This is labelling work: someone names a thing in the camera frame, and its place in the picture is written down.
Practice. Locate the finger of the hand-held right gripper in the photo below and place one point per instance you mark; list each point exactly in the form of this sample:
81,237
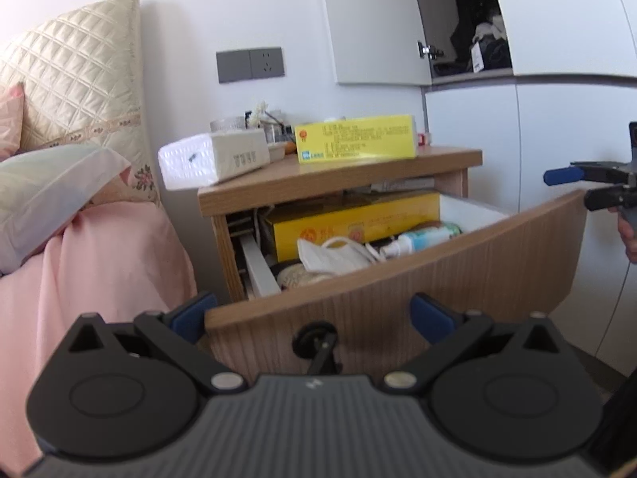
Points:
603,199
562,175

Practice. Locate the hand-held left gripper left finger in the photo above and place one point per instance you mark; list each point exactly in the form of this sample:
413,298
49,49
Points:
191,317

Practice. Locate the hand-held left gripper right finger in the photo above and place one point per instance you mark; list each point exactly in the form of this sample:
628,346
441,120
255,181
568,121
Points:
432,319

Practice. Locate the wooden drawer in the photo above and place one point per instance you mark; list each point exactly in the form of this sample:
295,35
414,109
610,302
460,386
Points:
448,269

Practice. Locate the black drawer knob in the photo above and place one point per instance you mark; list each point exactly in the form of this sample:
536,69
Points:
314,338

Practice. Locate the person's right hand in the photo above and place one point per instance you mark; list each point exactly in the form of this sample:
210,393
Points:
629,245

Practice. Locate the white wardrobe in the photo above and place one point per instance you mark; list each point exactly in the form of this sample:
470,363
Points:
547,109

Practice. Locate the white teal spray bottle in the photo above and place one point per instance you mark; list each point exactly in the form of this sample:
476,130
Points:
420,240

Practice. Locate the green speckled packet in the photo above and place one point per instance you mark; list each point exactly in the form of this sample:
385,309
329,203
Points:
451,229

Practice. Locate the pink bed sheet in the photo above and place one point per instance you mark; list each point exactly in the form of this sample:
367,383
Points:
99,269

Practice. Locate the white face mask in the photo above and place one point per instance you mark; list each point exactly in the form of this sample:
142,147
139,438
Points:
326,256

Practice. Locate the large yellow carton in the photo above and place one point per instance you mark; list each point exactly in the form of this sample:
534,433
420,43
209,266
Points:
348,221

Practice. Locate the grey flat packet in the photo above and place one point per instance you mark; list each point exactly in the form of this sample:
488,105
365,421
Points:
398,185

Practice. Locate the small red item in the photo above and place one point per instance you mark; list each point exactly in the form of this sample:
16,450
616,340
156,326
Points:
424,138

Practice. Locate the white tissue pack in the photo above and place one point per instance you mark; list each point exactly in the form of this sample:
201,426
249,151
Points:
214,159

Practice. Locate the wooden nightstand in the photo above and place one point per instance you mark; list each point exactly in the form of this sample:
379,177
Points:
348,169

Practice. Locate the pile of dark clothes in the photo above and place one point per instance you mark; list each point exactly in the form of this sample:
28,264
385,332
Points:
477,25

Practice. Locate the metal door hinge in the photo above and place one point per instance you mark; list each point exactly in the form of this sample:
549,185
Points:
428,50

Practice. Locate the small brown dish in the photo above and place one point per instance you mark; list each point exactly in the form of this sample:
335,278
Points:
281,149

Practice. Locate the pastel striped pillow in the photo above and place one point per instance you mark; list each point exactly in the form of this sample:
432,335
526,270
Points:
50,189

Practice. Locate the flat yellow box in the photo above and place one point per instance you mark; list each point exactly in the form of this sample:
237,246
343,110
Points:
356,138

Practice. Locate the clear glass cup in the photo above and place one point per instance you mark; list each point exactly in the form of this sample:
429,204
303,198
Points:
276,133

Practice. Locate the white flower ornament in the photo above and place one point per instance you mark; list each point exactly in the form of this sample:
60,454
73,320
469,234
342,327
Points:
258,113

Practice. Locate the white wardrobe door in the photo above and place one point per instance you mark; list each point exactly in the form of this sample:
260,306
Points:
373,25

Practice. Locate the pink pillow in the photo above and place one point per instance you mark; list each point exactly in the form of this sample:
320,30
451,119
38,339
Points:
10,119

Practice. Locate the cream quilted headboard cushion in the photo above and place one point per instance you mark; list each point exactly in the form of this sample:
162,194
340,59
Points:
74,74

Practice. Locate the grey wall socket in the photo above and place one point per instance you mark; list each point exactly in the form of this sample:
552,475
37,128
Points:
267,62

